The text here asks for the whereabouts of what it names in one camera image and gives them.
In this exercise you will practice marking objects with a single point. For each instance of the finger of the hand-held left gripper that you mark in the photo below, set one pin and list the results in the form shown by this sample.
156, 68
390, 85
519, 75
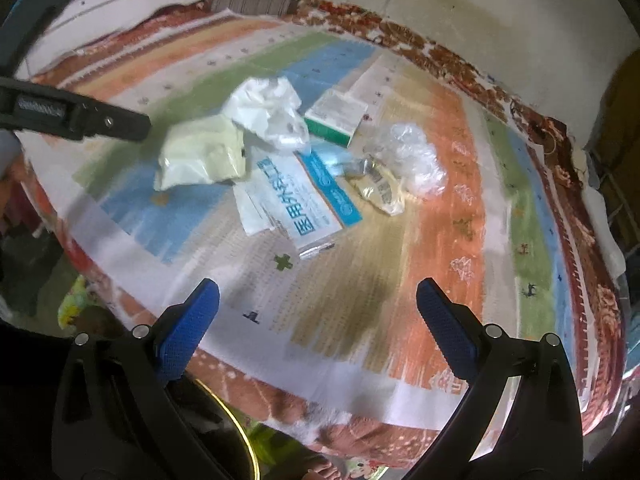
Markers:
100, 120
45, 10

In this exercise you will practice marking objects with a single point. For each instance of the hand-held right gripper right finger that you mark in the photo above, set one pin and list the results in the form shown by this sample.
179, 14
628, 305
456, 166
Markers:
447, 332

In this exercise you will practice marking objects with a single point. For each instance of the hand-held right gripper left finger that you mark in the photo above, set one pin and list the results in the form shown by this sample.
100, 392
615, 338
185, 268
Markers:
186, 332

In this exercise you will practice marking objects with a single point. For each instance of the pale yellow soft packet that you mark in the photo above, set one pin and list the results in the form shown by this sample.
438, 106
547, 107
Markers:
200, 155

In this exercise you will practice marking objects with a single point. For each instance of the dark bin with gold rim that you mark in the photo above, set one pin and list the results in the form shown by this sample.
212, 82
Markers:
227, 430

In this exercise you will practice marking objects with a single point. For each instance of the white paper slip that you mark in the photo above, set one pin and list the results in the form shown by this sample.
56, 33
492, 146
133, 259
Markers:
250, 210

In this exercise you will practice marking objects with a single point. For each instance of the yellow snack wrapper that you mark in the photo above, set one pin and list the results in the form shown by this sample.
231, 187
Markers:
385, 190

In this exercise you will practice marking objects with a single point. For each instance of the white plastic bag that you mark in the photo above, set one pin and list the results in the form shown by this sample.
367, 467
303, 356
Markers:
265, 105

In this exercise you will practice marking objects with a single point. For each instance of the white and blue mask package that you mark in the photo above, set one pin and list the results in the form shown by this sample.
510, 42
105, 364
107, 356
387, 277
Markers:
305, 205

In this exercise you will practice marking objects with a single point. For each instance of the striped colourful mat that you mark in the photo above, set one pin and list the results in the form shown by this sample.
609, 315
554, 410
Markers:
425, 260

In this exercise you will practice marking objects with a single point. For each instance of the colourful cartoon floor mat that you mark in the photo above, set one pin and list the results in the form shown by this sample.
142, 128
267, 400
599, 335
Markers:
75, 305

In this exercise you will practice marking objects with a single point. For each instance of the brown floral blanket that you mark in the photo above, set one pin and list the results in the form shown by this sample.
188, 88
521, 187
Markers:
600, 310

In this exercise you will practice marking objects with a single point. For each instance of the clear crumpled plastic wrap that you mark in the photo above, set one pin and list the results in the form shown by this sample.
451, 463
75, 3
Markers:
410, 155

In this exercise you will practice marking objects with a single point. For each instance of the person's foot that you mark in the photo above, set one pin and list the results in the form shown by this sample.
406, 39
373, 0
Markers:
325, 467

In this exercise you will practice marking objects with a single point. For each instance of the white cloth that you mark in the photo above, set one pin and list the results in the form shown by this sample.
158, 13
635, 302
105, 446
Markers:
602, 230

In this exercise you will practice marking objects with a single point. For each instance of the grey striped pillow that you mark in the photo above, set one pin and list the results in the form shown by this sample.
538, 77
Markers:
255, 1

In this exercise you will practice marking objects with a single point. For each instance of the green and white box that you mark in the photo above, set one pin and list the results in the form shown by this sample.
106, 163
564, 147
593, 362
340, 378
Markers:
335, 110

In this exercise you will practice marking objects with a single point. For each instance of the brown furniture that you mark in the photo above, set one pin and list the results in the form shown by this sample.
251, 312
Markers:
617, 105

